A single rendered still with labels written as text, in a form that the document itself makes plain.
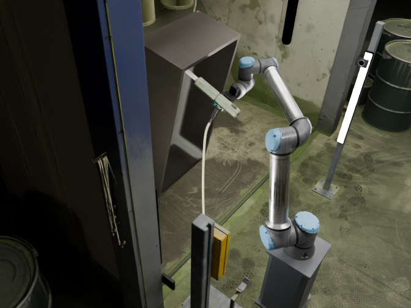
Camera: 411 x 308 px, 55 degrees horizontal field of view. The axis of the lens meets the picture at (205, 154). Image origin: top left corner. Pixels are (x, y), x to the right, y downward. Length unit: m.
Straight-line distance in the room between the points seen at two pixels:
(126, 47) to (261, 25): 3.16
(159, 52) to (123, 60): 0.85
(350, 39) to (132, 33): 2.92
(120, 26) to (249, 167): 2.76
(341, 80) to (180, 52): 2.31
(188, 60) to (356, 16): 2.12
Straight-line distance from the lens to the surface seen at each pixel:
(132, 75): 1.48
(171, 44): 2.34
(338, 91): 4.31
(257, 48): 4.58
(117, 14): 1.36
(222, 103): 2.21
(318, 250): 2.62
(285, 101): 2.24
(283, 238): 2.31
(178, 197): 3.59
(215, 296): 2.15
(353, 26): 4.03
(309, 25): 4.20
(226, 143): 4.17
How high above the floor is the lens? 2.67
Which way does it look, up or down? 41 degrees down
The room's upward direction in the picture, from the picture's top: 2 degrees clockwise
